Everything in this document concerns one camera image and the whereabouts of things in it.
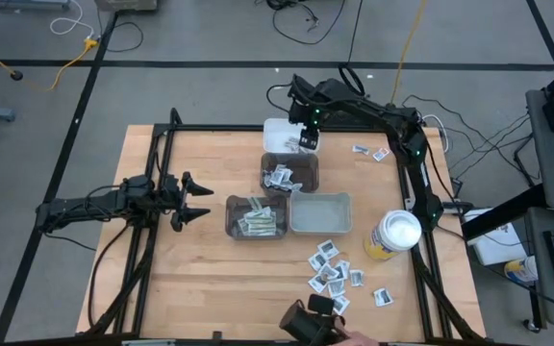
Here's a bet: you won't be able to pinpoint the white yellow wipes canister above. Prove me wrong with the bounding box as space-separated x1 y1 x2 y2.
503 256 540 284

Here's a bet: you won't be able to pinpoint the black hanging cable with coil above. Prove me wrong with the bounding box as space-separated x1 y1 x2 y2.
337 0 368 97

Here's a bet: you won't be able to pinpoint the grey plastic bin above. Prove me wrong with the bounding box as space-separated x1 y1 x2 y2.
289 190 353 236

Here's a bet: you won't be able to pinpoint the yellow hanging cable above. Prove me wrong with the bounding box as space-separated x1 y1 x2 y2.
389 0 428 108

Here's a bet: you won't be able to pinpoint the black floor cable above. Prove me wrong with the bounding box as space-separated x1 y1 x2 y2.
96 9 144 54

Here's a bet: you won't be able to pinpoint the dark translucent plastic bin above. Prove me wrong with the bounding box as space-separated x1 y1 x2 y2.
260 151 320 196
224 193 289 241

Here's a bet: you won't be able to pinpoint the white floor cable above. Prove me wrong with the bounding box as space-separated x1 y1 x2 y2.
48 0 96 40

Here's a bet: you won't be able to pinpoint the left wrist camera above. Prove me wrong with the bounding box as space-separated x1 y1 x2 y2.
160 172 183 194

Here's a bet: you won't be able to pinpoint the black floor cables bundle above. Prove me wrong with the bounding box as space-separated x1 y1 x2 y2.
400 93 536 189

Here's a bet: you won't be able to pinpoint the grey metal base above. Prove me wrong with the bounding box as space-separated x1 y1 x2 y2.
0 0 70 12

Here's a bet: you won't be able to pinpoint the black tangled floor cables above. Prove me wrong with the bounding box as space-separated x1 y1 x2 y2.
265 0 355 47

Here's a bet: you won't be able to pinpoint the white plastic bin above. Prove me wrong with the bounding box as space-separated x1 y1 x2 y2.
262 117 320 155

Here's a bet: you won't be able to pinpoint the disinfecting wipes canister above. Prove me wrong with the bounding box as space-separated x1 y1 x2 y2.
363 209 423 262

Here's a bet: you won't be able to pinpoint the black handheld device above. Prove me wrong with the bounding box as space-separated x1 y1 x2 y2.
279 293 346 346

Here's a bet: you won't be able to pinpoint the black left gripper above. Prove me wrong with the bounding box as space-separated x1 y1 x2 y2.
159 171 214 233

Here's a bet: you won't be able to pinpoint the black desk leg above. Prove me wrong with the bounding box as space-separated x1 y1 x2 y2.
462 184 547 241

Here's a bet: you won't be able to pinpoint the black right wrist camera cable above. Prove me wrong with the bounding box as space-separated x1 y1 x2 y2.
264 83 293 115

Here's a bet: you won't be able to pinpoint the black left arm base cable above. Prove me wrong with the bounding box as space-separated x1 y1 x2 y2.
40 223 132 329

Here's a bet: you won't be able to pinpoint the yellow extension cable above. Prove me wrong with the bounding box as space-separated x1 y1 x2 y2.
0 36 99 93

